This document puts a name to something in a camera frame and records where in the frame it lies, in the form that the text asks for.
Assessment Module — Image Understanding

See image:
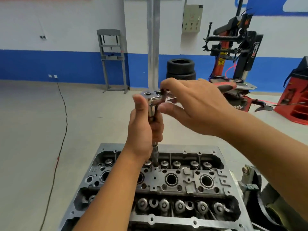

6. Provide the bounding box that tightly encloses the chrome socket extension bar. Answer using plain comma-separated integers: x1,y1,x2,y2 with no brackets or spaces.
147,103,160,167

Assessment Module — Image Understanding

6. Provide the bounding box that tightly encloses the metal tire lever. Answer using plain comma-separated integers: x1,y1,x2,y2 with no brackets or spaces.
255,102,306,112

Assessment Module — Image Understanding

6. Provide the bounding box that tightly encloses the beige electrical wall box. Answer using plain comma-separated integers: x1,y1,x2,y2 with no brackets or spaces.
182,4,204,34

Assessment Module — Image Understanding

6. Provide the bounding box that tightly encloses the person's left forearm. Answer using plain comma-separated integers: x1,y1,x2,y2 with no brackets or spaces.
72,148,148,231

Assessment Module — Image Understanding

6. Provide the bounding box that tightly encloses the ratchet wrench with red handle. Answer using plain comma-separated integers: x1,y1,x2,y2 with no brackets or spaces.
140,82,238,107

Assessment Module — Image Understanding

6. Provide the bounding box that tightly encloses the red wheel balancer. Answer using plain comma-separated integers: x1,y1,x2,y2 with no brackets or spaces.
274,56,308,125

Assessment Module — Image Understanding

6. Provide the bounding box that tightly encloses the person's right forearm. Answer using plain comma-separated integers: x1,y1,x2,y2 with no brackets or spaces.
218,110,308,222

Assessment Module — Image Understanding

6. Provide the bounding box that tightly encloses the black engine stand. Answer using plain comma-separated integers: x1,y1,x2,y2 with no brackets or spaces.
237,165,308,231

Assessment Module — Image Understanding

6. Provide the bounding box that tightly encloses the grey engine cylinder head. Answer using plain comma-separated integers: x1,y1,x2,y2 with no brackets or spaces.
58,143,255,231

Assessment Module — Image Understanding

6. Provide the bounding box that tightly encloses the red and black tire changer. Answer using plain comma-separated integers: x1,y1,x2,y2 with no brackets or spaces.
202,0,274,113

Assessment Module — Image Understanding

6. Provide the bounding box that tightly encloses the black tire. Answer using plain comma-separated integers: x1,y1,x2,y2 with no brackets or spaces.
167,58,195,75
166,71,197,81

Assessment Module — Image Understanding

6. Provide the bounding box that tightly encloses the grey shop press frame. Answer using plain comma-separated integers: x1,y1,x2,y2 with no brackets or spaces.
97,29,129,94

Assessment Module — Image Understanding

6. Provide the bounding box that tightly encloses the person's left hand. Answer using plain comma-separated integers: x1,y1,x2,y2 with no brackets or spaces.
124,94,165,163

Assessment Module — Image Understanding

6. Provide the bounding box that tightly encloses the metal pillar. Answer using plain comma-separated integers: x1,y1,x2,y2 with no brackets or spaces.
147,0,161,91

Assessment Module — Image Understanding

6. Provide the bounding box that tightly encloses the black floor cable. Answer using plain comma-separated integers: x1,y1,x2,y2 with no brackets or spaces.
39,78,69,231

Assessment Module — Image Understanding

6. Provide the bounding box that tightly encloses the person's right hand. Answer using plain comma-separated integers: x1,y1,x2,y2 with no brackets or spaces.
158,78,239,137

